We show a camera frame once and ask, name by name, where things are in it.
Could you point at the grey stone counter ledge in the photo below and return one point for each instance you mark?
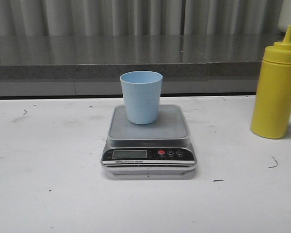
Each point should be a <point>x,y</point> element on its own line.
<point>83,66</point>

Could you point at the yellow squeeze bottle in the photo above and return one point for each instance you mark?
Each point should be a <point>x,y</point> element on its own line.
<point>272,108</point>

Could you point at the light blue plastic cup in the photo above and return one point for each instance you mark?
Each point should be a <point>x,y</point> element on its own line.
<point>141,92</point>

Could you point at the white kitchen appliance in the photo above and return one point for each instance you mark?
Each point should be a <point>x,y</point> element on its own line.
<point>285,16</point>

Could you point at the silver digital kitchen scale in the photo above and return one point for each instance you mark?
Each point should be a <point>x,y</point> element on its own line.
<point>159,150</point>

